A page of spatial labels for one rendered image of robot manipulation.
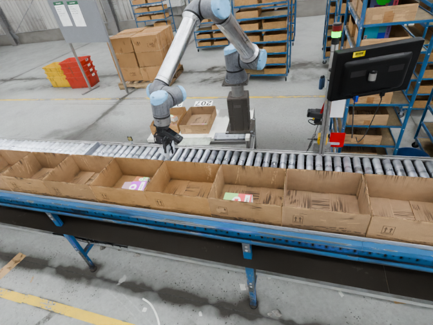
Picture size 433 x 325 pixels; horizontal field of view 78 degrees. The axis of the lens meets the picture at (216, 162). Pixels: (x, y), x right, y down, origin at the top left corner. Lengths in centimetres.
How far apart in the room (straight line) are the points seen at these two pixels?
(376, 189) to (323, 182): 27
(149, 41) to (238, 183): 461
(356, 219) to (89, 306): 209
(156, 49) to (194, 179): 440
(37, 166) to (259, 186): 179
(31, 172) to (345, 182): 227
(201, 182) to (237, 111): 87
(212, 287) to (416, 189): 155
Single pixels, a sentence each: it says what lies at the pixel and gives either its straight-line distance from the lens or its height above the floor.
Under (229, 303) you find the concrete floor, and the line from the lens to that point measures 226.
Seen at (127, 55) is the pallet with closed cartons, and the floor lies 69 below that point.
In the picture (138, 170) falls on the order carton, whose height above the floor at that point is 94.
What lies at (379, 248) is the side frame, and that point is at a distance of 147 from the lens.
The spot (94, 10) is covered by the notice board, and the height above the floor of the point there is 161.
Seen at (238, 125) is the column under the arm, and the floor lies 82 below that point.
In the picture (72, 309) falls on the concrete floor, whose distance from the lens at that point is 269.
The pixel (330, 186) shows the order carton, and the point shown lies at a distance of 164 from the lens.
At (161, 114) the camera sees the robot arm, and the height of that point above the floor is 146.
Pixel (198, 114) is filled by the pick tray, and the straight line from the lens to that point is 289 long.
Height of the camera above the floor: 205
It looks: 37 degrees down
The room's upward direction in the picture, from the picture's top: 10 degrees counter-clockwise
